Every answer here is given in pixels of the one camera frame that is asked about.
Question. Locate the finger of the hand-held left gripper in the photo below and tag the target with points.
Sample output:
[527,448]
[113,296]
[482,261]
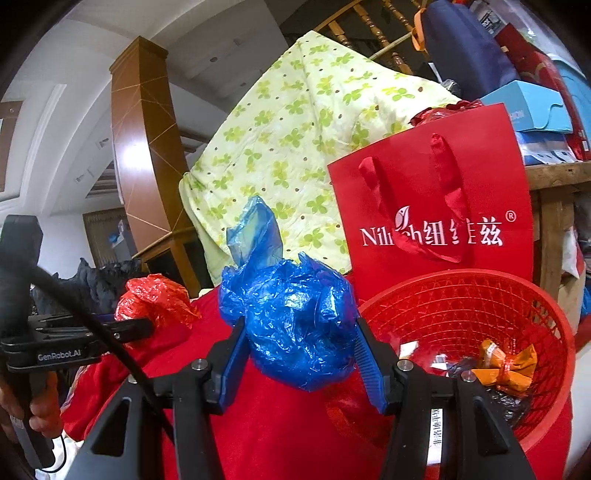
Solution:
[134,328]

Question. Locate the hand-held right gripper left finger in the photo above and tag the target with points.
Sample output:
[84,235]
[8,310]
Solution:
[233,364]

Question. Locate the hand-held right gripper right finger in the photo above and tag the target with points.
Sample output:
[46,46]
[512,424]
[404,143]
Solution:
[369,364]

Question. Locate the red plastic bag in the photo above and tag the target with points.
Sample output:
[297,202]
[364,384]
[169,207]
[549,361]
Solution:
[157,295]

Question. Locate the blue plastic bag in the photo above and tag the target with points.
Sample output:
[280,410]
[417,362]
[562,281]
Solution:
[295,314]

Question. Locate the red plastic mesh basket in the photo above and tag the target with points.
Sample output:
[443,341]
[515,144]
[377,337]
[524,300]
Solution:
[461,300]

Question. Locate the black plastic bag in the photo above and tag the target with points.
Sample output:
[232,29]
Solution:
[503,406]

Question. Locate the orange foil wrapper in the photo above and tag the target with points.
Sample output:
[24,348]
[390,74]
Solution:
[512,374]

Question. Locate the person's left hand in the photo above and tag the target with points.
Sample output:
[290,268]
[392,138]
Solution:
[44,406]

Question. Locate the black jacket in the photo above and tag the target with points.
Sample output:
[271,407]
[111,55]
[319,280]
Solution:
[101,281]

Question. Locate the red blanket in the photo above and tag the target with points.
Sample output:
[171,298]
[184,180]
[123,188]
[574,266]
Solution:
[277,429]

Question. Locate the brown lattice door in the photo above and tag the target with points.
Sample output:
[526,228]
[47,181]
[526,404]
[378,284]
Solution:
[99,235]

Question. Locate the wooden pillar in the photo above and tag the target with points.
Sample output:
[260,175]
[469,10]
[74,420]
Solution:
[143,138]

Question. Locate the red paper gift bag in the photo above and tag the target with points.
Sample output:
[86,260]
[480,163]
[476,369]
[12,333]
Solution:
[485,184]

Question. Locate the green floral quilt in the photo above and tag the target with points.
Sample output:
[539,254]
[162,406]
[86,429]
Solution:
[286,138]

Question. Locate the red foil wrapping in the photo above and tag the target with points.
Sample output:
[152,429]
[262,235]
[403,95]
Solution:
[438,113]

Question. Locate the wooden table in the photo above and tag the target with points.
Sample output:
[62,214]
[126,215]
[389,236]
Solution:
[554,175]

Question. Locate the light blue box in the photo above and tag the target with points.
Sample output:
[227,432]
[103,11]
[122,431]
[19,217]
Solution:
[531,104]

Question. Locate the wooden stair railing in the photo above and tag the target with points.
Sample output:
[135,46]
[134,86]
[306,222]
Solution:
[364,14]

